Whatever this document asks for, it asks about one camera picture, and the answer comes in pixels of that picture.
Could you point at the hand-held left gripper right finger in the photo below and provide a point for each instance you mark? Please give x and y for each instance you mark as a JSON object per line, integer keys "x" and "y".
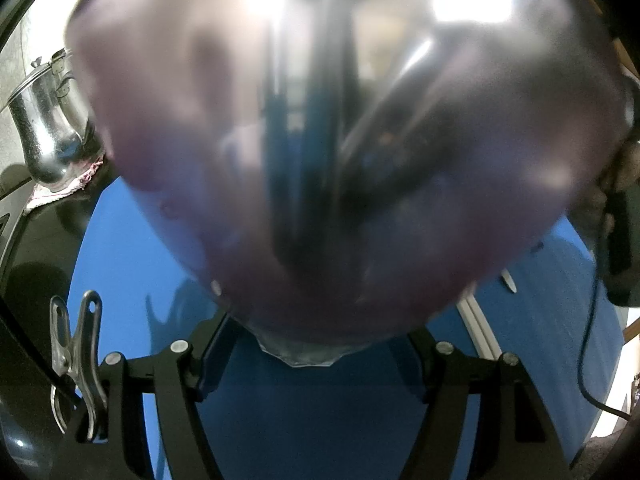
{"x": 415, "y": 362}

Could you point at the blue mat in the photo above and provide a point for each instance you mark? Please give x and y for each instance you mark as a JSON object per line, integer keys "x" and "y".
{"x": 310, "y": 425}

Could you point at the stainless steel kettle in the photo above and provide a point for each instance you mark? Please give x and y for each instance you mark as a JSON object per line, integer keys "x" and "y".
{"x": 45, "y": 145}

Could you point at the person's right hand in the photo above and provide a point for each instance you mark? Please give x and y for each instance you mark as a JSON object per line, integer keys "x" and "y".
{"x": 622, "y": 170}

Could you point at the white cloth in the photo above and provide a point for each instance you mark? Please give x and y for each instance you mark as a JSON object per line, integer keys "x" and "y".
{"x": 50, "y": 200}

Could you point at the purple plastic cup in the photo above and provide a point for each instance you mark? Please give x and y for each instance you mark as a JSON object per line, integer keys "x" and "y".
{"x": 200, "y": 185}

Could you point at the metal spring clip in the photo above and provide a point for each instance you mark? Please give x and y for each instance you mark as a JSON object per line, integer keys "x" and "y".
{"x": 85, "y": 360}

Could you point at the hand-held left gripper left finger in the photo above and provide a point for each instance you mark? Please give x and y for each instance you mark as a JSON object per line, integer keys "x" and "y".
{"x": 215, "y": 360}

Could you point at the plain teal chopstick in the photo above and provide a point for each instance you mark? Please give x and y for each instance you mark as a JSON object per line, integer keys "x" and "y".
{"x": 277, "y": 125}

